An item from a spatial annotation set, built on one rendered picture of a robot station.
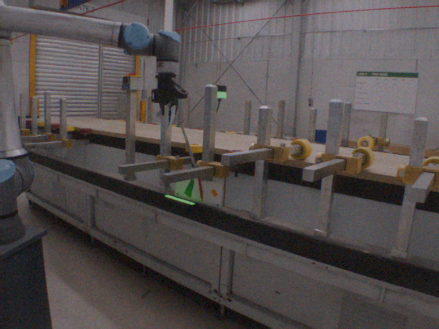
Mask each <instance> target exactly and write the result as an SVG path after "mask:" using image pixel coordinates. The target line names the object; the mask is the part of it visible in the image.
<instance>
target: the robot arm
mask: <svg viewBox="0 0 439 329"><path fill-rule="evenodd" d="M12 32H18V33H27V34H33V35H42V36H47V37H55V38H61V39H69V40H78V41H82V42H91V43H96V44H104V45H108V46H116V47H117V48H123V52H124V54H125V55H141V56H154V57H156V73H158V75H156V76H155V78H157V89H152V97H153V93H154V99H152V102H154V103H159V106H160V111H159V112H157V117H158V118H160V119H162V120H163V123H164V124H165V126H166V127H169V126H170V124H171V123H172V121H173V119H174V116H175V115H176V112H177V109H178V99H186V98H187V96H188V94H189V93H188V92H187V91H186V90H184V89H183V88H182V87H180V86H179V85H178V84H177V83H176V82H174V81H173V80H172V78H176V74H178V67H179V63H178V62H179V49H180V36H179V34H177V33H175V32H172V31H164V30H161V31H158V32H157V34H153V33H150V32H149V30H148V28H147V27H146V26H145V25H143V24H141V23H123V22H112V21H108V20H100V19H95V18H88V17H83V16H75V15H70V14H62V13H57V12H48V11H43V10H35V9H30V8H20V7H12V6H6V5H5V4H4V3H3V2H2V1H1V0H0V245H5V244H8V243H12V242H15V241H17V240H19V239H21V238H23V237H24V236H25V226H24V224H23V223H22V220H21V218H20V216H19V214H18V203H17V197H18V196H20V195H21V194H22V193H23V192H24V191H26V190H28V189H29V188H30V187H31V185H32V183H33V182H34V179H35V167H34V166H33V164H32V162H31V161H30V160H29V158H28V153H27V151H26V150H25V149H24V148H23V147H22V143H21V138H20V129H19V123H18V113H17V107H16V96H15V90H14V78H13V70H12V57H11V49H10V43H11V40H10V36H11V34H12ZM168 103H170V104H169V105H168V106H167V104H168Z"/></svg>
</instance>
